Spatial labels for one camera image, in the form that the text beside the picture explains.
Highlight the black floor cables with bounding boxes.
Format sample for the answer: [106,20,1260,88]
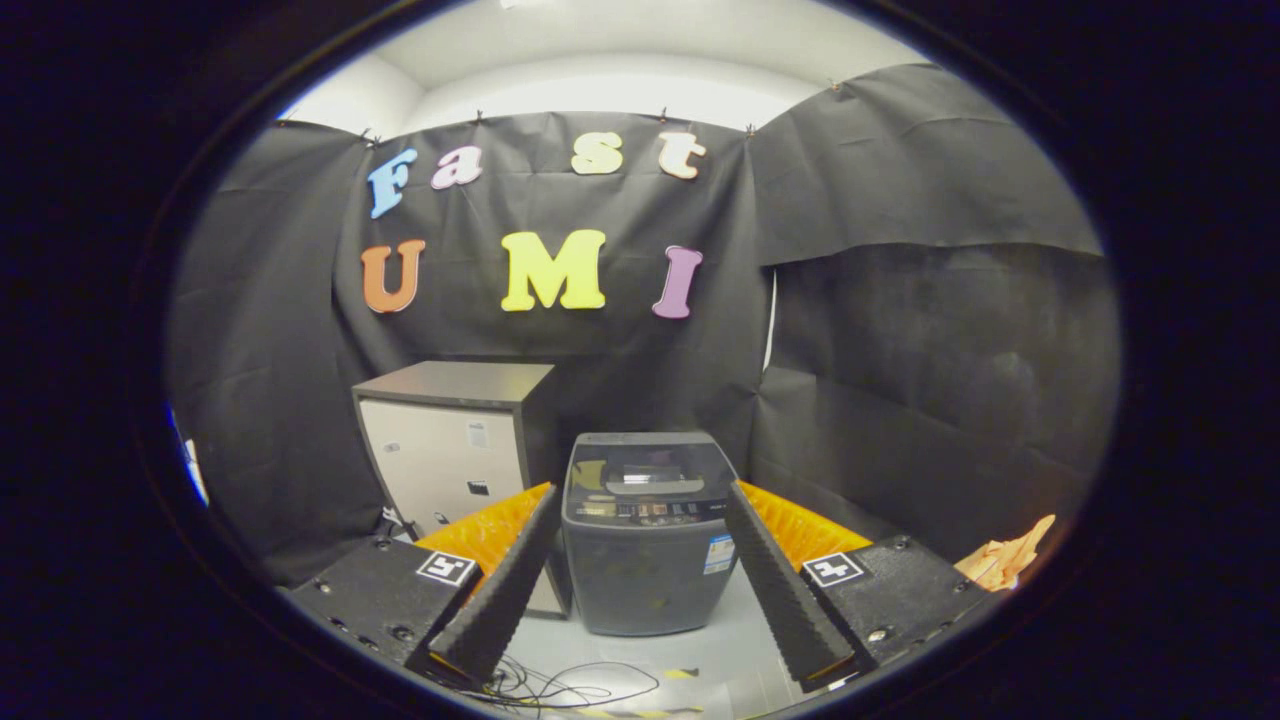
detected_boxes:
[440,655,661,713]

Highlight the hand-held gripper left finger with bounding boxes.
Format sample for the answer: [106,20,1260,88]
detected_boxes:
[285,483,563,691]

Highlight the grey washing machine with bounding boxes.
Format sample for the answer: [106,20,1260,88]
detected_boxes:
[560,432,741,637]

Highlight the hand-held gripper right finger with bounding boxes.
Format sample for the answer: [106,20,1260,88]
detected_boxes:
[725,480,991,693]

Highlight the grey cabinet with dark top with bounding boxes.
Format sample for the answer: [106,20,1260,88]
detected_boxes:
[352,361,571,618]

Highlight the orange cloth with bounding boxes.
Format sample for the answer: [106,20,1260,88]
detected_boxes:
[955,514,1056,593]

